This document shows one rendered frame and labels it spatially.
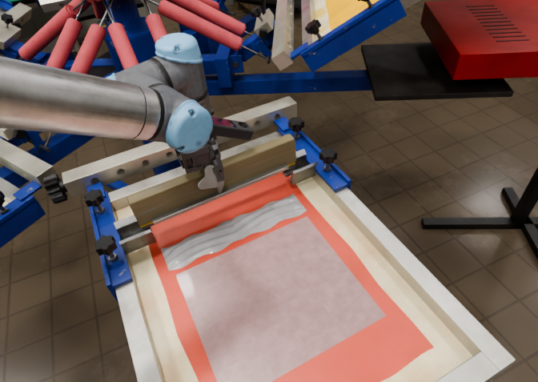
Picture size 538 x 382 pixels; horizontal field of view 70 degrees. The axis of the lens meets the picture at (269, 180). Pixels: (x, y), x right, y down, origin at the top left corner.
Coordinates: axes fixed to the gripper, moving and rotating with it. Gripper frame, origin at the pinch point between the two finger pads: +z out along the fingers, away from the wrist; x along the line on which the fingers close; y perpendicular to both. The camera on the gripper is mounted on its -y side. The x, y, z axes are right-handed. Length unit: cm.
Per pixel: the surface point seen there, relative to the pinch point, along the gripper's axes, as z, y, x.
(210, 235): 9.9, 6.0, 6.1
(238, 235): 10.0, 0.0, 9.2
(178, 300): 10.6, 18.0, 18.5
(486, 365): 7, -24, 58
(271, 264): 10.4, -3.0, 20.2
